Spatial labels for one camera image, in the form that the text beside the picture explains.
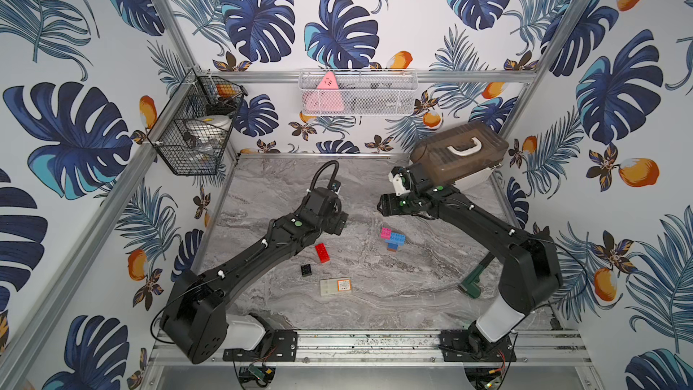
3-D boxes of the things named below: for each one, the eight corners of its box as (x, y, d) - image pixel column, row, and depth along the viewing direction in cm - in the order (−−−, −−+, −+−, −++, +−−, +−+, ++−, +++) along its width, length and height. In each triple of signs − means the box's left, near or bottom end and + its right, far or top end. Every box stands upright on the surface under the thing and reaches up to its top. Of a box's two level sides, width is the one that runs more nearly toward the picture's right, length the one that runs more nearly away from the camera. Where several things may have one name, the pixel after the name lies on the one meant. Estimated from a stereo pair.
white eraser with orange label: (320, 296, 86) (319, 294, 84) (319, 282, 88) (318, 279, 87) (353, 291, 86) (353, 289, 85) (351, 277, 89) (351, 275, 88)
